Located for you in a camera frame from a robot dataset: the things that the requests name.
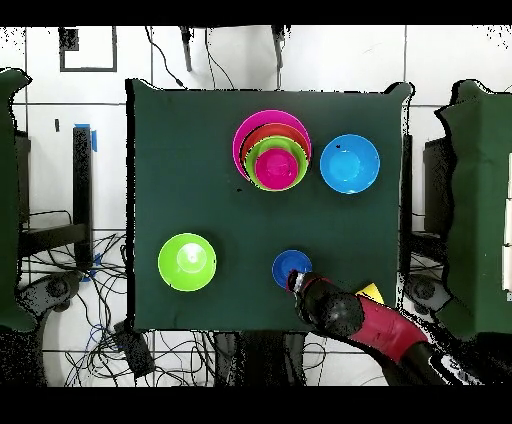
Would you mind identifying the black stand leg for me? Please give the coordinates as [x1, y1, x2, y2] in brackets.
[178, 25, 194, 73]
[270, 25, 286, 69]

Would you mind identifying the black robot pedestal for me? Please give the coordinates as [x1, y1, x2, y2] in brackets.
[213, 330, 309, 387]

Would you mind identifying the grey square frame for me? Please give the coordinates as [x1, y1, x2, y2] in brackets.
[58, 25, 118, 74]

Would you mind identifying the black power strip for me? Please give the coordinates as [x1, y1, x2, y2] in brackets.
[112, 321, 156, 379]

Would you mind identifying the dark blue bowl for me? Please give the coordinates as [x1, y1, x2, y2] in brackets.
[271, 249, 314, 290]

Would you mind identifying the orange bowl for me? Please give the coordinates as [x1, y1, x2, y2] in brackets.
[238, 122, 312, 179]

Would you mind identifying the large pink bowl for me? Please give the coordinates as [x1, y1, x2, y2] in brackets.
[232, 109, 313, 181]

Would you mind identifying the light blue bowl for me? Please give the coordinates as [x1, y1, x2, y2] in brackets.
[319, 133, 381, 195]

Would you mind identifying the small crimson bowl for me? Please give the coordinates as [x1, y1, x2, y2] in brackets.
[254, 147, 300, 191]

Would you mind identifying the black metal stand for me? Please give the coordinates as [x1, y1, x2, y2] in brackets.
[422, 135, 451, 241]
[17, 125, 95, 271]

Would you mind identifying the dark green tablecloth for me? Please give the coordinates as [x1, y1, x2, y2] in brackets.
[125, 77, 415, 335]

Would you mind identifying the black cable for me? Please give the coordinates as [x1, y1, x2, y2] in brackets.
[144, 25, 187, 90]

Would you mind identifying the yellow cup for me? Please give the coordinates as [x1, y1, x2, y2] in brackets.
[354, 282, 386, 306]

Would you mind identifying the green bowl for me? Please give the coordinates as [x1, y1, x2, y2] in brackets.
[157, 232, 218, 293]
[244, 135, 310, 192]

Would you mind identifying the neighbouring green table cloth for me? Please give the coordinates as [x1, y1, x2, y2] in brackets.
[0, 67, 39, 333]
[433, 78, 512, 341]

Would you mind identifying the tangle of cables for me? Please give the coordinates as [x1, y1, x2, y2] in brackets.
[19, 209, 213, 387]

